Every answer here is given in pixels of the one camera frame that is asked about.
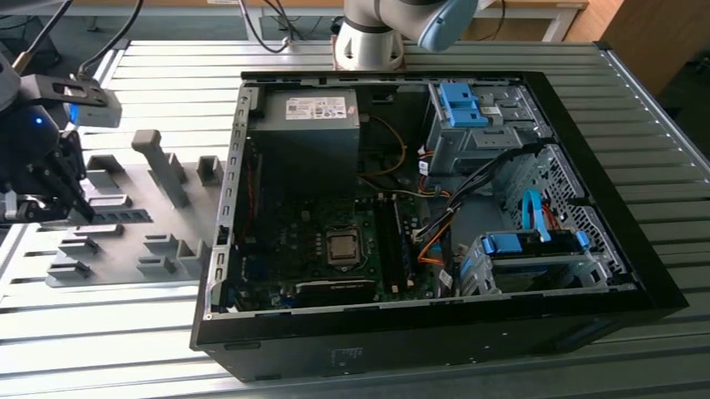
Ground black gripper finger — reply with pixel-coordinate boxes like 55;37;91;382
53;129;97;228
0;189;71;224

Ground grey parts rack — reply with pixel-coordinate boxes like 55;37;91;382
45;129;227;288

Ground grey power supply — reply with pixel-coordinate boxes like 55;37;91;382
250;87;362;200

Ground green motherboard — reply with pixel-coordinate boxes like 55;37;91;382
233;193;445;311

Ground CPU socket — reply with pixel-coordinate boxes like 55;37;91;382
321;224;367;271

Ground silver CPU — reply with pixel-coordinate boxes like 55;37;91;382
331;236;359;259

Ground black graphics card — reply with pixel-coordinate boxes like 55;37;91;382
293;277;378;307

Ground blue drive latch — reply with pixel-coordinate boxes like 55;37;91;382
437;81;490;128

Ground black PC case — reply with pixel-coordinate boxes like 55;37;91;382
187;69;689;382

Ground metal drive cage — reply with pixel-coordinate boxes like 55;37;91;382
425;81;556;175

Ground hard disk in blue carrier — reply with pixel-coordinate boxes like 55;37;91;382
480;229;590;257

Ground metal disk bay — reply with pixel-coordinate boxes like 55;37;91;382
457;240;634;296

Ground brown wooden cabinet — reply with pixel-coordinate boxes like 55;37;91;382
565;0;710;97

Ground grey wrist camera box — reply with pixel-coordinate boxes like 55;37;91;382
70;97;125;129

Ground black cable gold plug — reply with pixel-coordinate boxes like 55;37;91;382
11;0;77;71

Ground black camera cable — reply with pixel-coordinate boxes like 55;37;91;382
77;0;147;84

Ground orange wire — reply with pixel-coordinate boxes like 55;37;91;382
416;232;446;266

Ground black cable bundle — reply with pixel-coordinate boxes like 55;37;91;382
441;143;549;217

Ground blue SATA wire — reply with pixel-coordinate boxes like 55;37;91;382
521;189;554;242

